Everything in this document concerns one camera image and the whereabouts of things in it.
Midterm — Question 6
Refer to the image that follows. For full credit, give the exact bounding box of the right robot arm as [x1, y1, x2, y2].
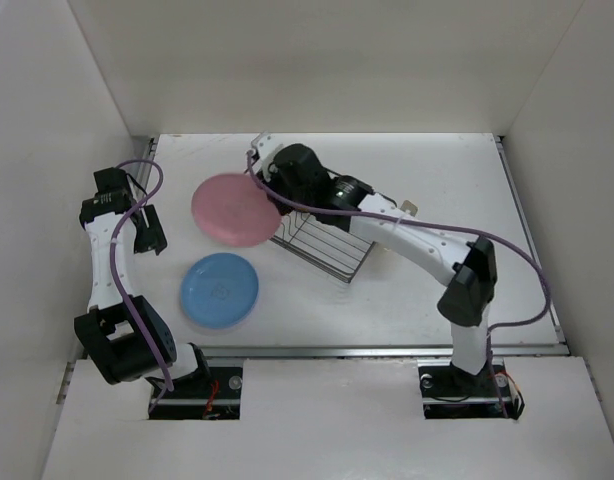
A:
[258, 143, 497, 394]

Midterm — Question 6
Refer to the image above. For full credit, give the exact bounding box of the beige cutlery holder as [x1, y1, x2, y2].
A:
[400, 200, 418, 217]

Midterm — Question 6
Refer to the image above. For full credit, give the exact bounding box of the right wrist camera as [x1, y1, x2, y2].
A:
[250, 132, 284, 183]

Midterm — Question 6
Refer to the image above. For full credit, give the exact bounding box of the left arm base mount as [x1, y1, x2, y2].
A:
[147, 358, 244, 421]

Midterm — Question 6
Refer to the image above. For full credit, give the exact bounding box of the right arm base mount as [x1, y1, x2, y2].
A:
[417, 358, 526, 421]

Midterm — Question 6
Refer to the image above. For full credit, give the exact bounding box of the pink plate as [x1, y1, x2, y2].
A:
[191, 173, 282, 248]

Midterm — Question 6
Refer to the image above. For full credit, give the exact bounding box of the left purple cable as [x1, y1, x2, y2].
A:
[109, 158, 176, 415]

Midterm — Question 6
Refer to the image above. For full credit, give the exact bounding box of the black wire dish rack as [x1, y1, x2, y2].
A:
[271, 211, 374, 284]

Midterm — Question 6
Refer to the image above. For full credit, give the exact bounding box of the aluminium front rail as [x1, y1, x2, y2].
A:
[202, 344, 570, 359]

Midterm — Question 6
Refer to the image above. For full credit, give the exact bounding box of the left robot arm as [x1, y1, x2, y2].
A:
[74, 163, 211, 397]

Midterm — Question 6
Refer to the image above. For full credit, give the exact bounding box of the light blue plate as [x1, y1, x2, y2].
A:
[180, 253, 259, 330]

